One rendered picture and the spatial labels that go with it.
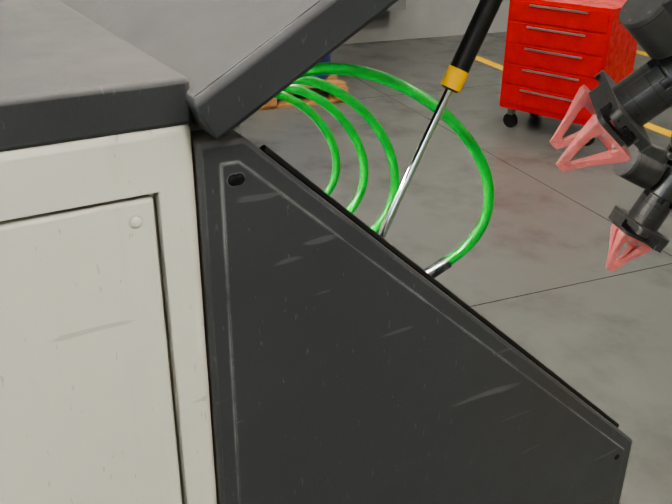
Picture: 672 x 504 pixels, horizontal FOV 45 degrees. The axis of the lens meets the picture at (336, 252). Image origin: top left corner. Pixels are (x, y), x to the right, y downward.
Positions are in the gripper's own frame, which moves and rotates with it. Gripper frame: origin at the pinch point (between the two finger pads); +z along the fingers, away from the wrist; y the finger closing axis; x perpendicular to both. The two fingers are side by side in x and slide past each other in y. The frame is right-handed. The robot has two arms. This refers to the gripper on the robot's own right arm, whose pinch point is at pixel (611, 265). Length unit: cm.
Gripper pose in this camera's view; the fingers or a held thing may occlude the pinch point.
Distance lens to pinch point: 150.4
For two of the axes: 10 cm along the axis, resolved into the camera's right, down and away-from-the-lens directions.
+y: 1.3, 4.3, -8.9
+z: -4.6, 8.2, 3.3
